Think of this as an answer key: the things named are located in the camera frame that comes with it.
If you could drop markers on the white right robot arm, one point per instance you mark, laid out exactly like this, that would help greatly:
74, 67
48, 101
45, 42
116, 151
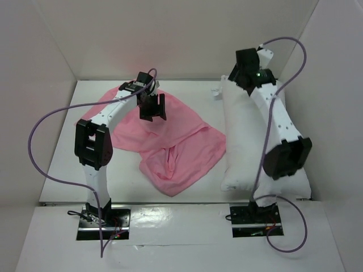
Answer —
285, 150

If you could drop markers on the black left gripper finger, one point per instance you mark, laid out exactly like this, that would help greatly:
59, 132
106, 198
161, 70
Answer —
147, 113
162, 107

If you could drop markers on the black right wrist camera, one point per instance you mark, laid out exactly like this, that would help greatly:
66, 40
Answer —
264, 76

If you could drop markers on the white pillow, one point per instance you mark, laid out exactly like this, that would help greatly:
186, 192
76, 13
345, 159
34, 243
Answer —
246, 127

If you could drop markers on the pink pillowcase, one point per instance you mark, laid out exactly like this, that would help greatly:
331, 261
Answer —
175, 152

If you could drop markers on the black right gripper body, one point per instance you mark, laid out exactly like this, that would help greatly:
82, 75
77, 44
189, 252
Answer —
235, 74

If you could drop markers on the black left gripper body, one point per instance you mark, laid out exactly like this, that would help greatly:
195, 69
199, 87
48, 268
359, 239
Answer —
150, 99

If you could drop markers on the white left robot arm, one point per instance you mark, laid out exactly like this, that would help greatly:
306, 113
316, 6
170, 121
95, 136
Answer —
93, 144

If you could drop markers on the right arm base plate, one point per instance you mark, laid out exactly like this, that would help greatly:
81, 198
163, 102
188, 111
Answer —
248, 221

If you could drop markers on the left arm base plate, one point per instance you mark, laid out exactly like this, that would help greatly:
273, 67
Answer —
116, 225

